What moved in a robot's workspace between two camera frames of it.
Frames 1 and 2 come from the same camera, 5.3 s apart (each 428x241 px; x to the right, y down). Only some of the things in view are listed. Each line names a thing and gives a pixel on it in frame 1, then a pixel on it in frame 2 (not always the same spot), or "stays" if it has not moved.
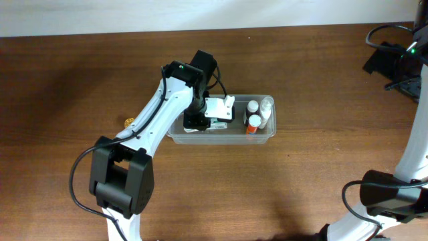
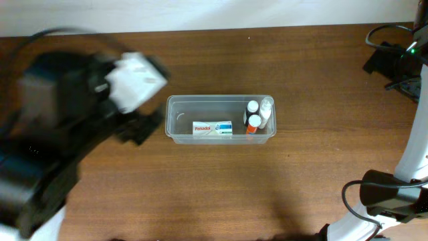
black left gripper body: [195, 117] → [109, 114]
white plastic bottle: [266, 108] stays
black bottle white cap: [252, 108] stays
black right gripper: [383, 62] stays
